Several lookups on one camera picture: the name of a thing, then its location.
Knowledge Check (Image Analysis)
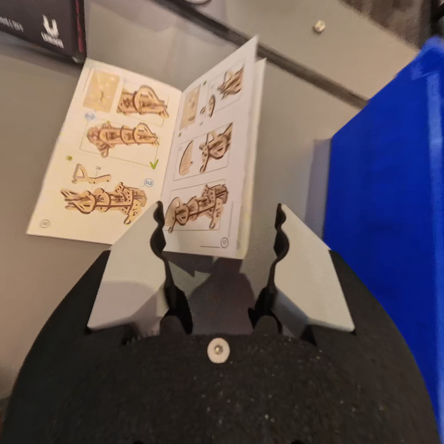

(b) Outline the white instruction booklet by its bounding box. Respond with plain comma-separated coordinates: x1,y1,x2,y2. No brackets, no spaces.
26,35,268,260

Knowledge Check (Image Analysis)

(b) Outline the black model kit box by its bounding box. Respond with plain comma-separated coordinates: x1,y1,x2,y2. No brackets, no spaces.
0,0,86,64

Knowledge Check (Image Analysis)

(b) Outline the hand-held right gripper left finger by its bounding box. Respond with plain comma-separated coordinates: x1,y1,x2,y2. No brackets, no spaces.
87,200,193,333

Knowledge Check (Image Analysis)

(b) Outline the blue plastic bin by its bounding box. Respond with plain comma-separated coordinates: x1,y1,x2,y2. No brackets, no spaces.
323,36,444,431

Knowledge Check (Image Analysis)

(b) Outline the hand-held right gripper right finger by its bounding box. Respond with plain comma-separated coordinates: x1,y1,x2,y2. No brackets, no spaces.
248,203,356,333

